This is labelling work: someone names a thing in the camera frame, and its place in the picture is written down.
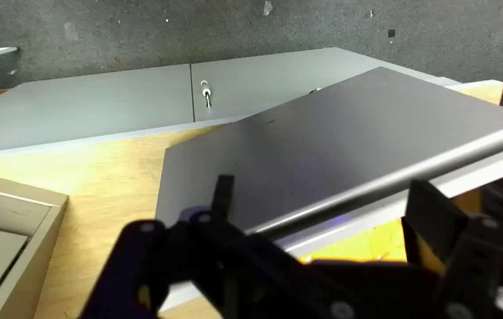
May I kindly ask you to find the silver cabinet key lock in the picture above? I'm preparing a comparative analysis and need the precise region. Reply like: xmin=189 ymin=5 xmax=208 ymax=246
xmin=198 ymin=78 xmax=214 ymax=110

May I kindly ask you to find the beige open wooden box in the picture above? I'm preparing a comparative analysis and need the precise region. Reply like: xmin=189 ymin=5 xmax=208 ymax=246
xmin=0 ymin=168 xmax=70 ymax=319

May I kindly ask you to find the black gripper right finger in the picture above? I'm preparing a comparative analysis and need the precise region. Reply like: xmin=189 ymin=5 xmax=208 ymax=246
xmin=400 ymin=179 xmax=503 ymax=319

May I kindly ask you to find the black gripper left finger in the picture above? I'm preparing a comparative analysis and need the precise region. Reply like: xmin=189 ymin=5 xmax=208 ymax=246
xmin=79 ymin=173 xmax=323 ymax=319

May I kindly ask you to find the grey metal file cabinet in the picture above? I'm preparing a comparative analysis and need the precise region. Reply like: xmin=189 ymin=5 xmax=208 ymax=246
xmin=0 ymin=46 xmax=460 ymax=159

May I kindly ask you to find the grey laptop lid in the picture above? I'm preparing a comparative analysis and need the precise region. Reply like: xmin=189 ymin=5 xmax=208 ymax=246
xmin=153 ymin=65 xmax=503 ymax=262

